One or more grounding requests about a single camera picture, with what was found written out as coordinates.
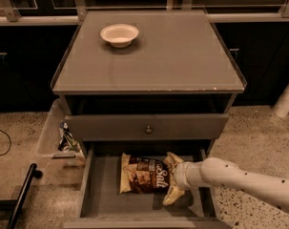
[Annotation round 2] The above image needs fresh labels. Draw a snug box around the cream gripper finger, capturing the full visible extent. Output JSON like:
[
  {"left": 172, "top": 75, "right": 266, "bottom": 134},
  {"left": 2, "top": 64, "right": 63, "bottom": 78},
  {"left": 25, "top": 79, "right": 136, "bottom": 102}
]
[
  {"left": 163, "top": 152, "right": 183, "bottom": 173},
  {"left": 163, "top": 185, "right": 185, "bottom": 206}
]

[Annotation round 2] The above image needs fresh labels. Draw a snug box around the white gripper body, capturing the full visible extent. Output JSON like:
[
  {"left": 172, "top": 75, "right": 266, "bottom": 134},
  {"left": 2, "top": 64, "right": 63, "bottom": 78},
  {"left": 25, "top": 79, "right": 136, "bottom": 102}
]
[{"left": 174, "top": 162, "right": 202, "bottom": 190}]

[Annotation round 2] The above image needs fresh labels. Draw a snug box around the brown chip bag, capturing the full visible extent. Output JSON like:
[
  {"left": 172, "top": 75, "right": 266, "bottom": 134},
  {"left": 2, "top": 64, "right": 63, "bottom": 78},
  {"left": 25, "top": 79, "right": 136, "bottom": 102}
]
[{"left": 120, "top": 153, "right": 170, "bottom": 194}]

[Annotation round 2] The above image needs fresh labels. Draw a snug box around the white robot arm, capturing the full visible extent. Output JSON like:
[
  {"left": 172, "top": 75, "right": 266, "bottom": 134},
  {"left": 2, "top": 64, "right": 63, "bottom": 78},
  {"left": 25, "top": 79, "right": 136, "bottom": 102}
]
[{"left": 163, "top": 152, "right": 289, "bottom": 214}]

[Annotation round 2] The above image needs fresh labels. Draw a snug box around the brass drawer knob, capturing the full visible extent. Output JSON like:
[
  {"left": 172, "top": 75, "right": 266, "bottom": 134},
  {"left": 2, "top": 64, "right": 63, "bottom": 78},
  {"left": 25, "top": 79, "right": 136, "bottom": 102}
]
[{"left": 145, "top": 126, "right": 153, "bottom": 135}]

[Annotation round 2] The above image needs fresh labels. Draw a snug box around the grey open middle drawer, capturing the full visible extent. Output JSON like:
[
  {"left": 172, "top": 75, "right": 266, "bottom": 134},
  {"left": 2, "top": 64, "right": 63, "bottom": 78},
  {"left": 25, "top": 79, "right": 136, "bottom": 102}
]
[{"left": 63, "top": 141, "right": 231, "bottom": 229}]

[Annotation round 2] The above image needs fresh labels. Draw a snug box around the grey drawer cabinet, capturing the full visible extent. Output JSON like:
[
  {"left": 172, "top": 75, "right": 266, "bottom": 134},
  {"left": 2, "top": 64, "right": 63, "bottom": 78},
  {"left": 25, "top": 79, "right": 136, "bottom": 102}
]
[{"left": 52, "top": 10, "right": 246, "bottom": 151}]

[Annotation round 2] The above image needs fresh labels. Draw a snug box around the grey top drawer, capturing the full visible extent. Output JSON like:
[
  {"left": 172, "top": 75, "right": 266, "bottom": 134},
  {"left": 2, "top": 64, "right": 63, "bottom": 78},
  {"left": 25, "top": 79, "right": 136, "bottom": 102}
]
[{"left": 65, "top": 114, "right": 229, "bottom": 141}]

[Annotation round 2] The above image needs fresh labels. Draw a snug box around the snack wrapper in bin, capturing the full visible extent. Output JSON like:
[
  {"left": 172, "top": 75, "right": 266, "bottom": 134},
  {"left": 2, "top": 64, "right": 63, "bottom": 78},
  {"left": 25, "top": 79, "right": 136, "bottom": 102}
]
[{"left": 58, "top": 121, "right": 81, "bottom": 153}]

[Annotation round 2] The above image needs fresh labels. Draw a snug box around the clear plastic bin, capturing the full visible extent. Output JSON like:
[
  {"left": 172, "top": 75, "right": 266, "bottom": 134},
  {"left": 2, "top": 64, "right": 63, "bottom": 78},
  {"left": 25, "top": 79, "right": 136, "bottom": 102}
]
[{"left": 37, "top": 99, "right": 76, "bottom": 159}]

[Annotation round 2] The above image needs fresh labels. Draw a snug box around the white paper bowl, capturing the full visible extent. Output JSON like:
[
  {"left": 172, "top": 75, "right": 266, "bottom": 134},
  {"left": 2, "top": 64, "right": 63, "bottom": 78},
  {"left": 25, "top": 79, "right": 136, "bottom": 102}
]
[{"left": 100, "top": 24, "right": 139, "bottom": 48}]

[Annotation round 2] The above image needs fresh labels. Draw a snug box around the black metal bar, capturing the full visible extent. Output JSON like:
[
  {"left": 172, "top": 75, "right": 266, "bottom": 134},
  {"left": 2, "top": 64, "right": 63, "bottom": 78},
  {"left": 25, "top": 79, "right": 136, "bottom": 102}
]
[{"left": 6, "top": 163, "right": 42, "bottom": 229}]

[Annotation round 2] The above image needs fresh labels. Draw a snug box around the metal railing frame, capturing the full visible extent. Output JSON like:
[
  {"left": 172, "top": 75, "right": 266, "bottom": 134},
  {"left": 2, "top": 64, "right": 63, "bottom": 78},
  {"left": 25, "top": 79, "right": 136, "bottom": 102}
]
[{"left": 0, "top": 0, "right": 289, "bottom": 26}]

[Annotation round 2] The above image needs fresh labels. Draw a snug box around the black cable on floor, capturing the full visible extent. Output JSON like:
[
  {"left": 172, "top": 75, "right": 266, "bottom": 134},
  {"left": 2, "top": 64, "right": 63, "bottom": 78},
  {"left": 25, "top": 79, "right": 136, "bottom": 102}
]
[{"left": 0, "top": 125, "right": 12, "bottom": 156}]

